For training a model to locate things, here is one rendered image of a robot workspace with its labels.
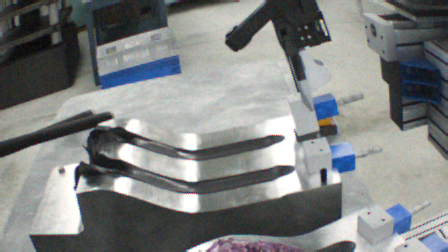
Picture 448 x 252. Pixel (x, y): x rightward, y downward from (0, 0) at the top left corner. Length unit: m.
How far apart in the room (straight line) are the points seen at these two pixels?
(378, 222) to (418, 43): 0.67
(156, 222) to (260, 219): 0.14
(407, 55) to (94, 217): 0.79
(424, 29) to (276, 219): 0.66
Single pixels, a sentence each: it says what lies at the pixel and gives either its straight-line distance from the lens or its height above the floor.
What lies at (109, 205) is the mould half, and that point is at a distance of 0.79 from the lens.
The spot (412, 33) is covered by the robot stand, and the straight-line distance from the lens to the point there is 1.26.
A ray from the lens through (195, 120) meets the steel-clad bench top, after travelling 1.30.
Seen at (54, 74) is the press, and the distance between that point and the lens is 4.79.
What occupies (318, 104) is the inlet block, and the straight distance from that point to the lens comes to 0.91.
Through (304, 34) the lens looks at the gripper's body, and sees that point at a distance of 0.89.
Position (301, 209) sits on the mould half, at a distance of 0.80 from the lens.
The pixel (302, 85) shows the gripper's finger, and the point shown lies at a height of 0.98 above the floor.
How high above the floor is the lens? 1.28
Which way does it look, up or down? 23 degrees down
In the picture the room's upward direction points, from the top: 9 degrees counter-clockwise
